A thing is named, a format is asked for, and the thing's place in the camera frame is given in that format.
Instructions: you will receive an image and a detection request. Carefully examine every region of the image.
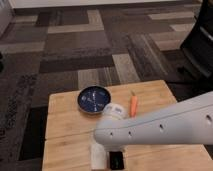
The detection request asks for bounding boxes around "white sponge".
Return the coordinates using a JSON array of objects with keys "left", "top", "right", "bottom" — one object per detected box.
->
[{"left": 91, "top": 143, "right": 107, "bottom": 171}]

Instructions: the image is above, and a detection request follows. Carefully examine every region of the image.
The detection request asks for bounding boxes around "black furniture at right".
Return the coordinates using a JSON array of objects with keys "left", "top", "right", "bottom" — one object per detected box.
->
[{"left": 180, "top": 0, "right": 213, "bottom": 77}]

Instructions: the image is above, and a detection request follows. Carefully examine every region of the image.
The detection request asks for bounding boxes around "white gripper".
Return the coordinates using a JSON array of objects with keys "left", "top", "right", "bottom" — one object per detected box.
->
[{"left": 102, "top": 103, "right": 127, "bottom": 120}]

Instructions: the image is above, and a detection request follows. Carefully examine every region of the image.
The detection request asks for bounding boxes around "blue metal bowl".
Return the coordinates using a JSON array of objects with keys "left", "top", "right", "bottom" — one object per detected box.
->
[{"left": 77, "top": 86, "right": 111, "bottom": 115}]

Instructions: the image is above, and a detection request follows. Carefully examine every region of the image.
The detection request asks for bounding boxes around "black eraser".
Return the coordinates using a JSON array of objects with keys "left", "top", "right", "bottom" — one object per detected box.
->
[{"left": 109, "top": 151, "right": 124, "bottom": 170}]

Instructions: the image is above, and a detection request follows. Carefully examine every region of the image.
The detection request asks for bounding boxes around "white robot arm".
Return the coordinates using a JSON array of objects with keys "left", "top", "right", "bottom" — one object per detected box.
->
[{"left": 93, "top": 91, "right": 213, "bottom": 151}]

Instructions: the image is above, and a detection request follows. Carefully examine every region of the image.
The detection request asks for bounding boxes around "orange carrot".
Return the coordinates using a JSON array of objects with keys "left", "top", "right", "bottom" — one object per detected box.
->
[{"left": 130, "top": 91, "right": 138, "bottom": 117}]

